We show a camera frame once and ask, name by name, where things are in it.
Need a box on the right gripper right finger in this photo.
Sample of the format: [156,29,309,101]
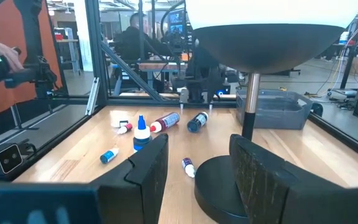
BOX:
[229,133,354,224]

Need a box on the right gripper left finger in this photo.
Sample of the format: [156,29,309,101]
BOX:
[90,133,170,224]

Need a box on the small blue dropper bottle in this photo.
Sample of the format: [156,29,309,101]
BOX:
[99,147,120,165]

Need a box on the large blue food coloring bottle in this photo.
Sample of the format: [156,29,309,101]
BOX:
[132,114,152,153]

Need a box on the small crimson dropper bottle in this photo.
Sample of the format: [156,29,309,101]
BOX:
[117,123,134,135]

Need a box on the large red food coloring bottle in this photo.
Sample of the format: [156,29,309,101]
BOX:
[150,111,181,134]

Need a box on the large navy food coloring bottle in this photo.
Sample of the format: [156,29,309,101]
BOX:
[186,111,209,133]

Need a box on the grey plastic bin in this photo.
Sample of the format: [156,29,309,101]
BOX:
[235,89,313,131]

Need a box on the silver aluminium bar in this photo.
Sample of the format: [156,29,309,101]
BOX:
[85,77,101,116]

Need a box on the wooden background table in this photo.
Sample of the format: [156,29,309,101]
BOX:
[138,62,188,90]

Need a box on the white globe table lamp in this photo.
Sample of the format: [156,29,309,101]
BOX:
[185,0,358,224]

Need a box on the grey metal shelf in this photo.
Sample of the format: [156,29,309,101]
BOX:
[54,27,82,75]

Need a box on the computer monitor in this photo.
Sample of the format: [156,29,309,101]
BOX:
[168,8,186,35]

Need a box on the person's hand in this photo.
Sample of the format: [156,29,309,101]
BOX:
[0,40,24,73]

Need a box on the grey camera box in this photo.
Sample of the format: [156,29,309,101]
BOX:
[0,142,24,178]

